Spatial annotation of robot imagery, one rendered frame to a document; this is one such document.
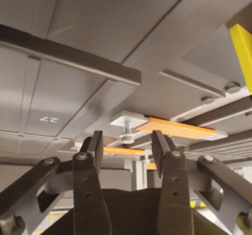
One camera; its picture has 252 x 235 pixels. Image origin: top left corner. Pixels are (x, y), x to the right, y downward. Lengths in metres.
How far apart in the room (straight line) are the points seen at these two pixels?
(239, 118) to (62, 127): 0.17
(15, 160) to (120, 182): 0.25
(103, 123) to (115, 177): 0.31
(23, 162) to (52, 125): 0.29
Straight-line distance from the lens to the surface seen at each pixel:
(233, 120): 0.21
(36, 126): 0.18
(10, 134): 0.22
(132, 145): 0.31
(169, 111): 0.16
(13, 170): 0.43
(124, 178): 0.50
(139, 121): 0.16
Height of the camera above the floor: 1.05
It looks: 23 degrees down
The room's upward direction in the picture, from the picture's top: 179 degrees clockwise
